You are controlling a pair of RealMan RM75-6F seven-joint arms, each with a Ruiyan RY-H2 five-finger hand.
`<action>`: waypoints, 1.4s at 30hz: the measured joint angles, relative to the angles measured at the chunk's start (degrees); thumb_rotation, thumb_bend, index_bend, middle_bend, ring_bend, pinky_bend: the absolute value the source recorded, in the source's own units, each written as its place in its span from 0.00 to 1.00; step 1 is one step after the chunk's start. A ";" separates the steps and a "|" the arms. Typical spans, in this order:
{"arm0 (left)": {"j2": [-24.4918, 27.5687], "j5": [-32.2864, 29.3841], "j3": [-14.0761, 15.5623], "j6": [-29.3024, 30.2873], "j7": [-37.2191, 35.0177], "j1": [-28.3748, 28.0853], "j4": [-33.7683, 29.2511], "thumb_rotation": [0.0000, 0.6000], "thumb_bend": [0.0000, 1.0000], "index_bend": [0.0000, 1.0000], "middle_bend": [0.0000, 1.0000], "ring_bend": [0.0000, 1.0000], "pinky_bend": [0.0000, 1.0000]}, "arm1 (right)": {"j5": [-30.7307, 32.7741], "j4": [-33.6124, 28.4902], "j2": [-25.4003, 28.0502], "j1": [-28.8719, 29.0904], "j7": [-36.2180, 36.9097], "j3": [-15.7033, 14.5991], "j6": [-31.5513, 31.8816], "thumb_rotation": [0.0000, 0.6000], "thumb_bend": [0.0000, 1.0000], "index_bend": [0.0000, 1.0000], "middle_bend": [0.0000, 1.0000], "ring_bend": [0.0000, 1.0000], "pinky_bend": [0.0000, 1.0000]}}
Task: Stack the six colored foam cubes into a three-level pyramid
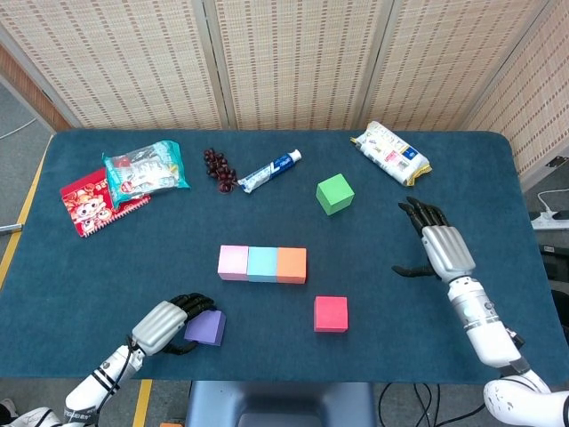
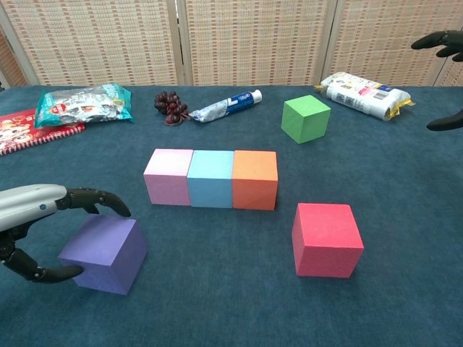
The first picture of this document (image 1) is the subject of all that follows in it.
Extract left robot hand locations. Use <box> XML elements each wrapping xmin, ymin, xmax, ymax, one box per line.
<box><xmin>131</xmin><ymin>292</ymin><xmax>218</xmax><ymax>357</ymax></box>

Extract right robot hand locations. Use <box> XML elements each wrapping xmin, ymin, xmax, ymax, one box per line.
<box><xmin>390</xmin><ymin>197</ymin><xmax>477</xmax><ymax>282</ymax></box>

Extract purple foam cube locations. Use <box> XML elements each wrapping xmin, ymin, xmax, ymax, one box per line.
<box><xmin>183</xmin><ymin>310</ymin><xmax>227</xmax><ymax>348</ymax></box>

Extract pink foam cube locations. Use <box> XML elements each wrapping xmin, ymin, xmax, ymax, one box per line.
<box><xmin>217</xmin><ymin>245</ymin><xmax>250</xmax><ymax>282</ymax></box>

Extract light blue foam cube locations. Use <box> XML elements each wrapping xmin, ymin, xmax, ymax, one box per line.
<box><xmin>246</xmin><ymin>246</ymin><xmax>280</xmax><ymax>284</ymax></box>

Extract green foam cube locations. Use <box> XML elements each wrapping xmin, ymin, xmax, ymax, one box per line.
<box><xmin>316</xmin><ymin>173</ymin><xmax>356</xmax><ymax>217</ymax></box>

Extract red foam cube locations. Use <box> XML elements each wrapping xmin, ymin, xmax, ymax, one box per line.
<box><xmin>313</xmin><ymin>295</ymin><xmax>349</xmax><ymax>334</ymax></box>

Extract orange foam cube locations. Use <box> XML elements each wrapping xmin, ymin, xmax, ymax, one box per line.
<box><xmin>276</xmin><ymin>246</ymin><xmax>309</xmax><ymax>286</ymax></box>

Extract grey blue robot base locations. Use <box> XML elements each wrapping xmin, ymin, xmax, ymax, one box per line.
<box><xmin>185</xmin><ymin>381</ymin><xmax>377</xmax><ymax>427</ymax></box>

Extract white power strip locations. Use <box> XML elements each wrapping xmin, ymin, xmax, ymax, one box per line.
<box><xmin>530</xmin><ymin>209</ymin><xmax>569</xmax><ymax>231</ymax></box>

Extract dark equipment box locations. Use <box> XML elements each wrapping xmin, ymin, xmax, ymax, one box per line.
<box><xmin>536</xmin><ymin>243</ymin><xmax>569</xmax><ymax>281</ymax></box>

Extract white yellow snack bag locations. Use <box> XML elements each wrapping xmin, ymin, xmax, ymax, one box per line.
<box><xmin>349</xmin><ymin>120</ymin><xmax>433</xmax><ymax>188</ymax></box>

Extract red snack packet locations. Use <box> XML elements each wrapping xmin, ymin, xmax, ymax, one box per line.
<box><xmin>60</xmin><ymin>167</ymin><xmax>152</xmax><ymax>239</ymax></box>

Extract teal felt table cover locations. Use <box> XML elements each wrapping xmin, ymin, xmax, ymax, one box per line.
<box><xmin>0</xmin><ymin>128</ymin><xmax>569</xmax><ymax>386</ymax></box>

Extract teal snack bag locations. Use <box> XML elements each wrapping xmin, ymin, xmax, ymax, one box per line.
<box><xmin>101</xmin><ymin>140</ymin><xmax>191</xmax><ymax>211</ymax></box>

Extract dark red grape bunch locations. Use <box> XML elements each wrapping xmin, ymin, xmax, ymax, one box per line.
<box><xmin>203</xmin><ymin>148</ymin><xmax>239</xmax><ymax>196</ymax></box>

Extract blue white toothpaste tube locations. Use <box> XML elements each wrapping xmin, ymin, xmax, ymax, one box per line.
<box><xmin>236</xmin><ymin>149</ymin><xmax>303</xmax><ymax>195</ymax></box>

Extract woven folding screen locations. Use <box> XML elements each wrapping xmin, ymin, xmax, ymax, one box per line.
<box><xmin>0</xmin><ymin>0</ymin><xmax>569</xmax><ymax>183</ymax></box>

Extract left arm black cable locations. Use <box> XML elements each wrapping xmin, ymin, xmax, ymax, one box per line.
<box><xmin>95</xmin><ymin>337</ymin><xmax>134</xmax><ymax>427</ymax></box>

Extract white power cable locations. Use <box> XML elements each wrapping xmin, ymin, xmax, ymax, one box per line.
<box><xmin>536</xmin><ymin>189</ymin><xmax>569</xmax><ymax>214</ymax></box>

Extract black floor cables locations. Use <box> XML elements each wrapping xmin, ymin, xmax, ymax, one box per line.
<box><xmin>377</xmin><ymin>382</ymin><xmax>490</xmax><ymax>427</ymax></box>

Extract white floor cable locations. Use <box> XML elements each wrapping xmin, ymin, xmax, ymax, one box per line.
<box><xmin>0</xmin><ymin>117</ymin><xmax>36</xmax><ymax>140</ymax></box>

